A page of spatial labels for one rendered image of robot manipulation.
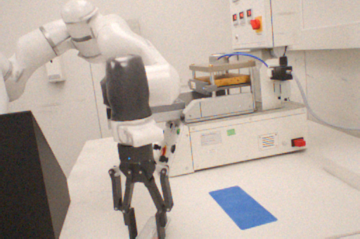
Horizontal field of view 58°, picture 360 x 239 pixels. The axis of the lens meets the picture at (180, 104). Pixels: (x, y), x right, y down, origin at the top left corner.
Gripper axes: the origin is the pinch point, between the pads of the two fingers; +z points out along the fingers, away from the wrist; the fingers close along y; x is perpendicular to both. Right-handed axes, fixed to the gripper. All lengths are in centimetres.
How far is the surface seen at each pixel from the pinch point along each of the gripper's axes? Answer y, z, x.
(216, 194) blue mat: -11.8, 4.6, -26.0
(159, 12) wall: 50, -68, -191
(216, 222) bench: -14.0, 4.6, -10.6
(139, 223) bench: 5.9, 4.7, -9.2
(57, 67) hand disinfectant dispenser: 121, -35, -149
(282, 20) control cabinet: -35, -44, -60
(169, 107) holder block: 5.8, -18.4, -46.1
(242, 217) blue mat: -20.4, 4.5, -13.2
